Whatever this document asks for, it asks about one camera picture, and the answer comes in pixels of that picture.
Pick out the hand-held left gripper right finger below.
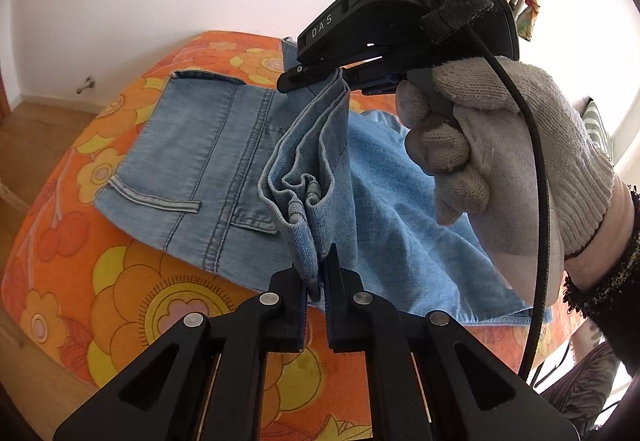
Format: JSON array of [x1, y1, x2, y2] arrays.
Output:
[[324, 243, 582, 441]]

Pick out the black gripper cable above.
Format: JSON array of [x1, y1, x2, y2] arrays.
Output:
[[400, 0, 555, 380]]

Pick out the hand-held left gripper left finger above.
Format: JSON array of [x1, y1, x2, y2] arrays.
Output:
[[52, 265, 307, 441]]

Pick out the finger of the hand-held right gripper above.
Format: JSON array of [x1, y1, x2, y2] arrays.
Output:
[[349, 65, 401, 96], [276, 64, 347, 94]]

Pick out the person's right forearm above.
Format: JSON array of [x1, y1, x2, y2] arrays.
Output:
[[562, 178, 640, 374]]

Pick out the white green leaf-print cloth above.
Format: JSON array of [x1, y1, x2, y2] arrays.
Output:
[[582, 100, 616, 158]]

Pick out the green patterned cloth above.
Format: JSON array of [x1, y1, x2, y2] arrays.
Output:
[[515, 0, 544, 42]]

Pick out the orange floral blanket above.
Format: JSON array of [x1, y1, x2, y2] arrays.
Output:
[[0, 30, 577, 441]]

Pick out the person's right hand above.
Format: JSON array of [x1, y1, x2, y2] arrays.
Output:
[[394, 55, 616, 307]]

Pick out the light blue denim pants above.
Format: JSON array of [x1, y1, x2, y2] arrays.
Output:
[[94, 38, 554, 327]]

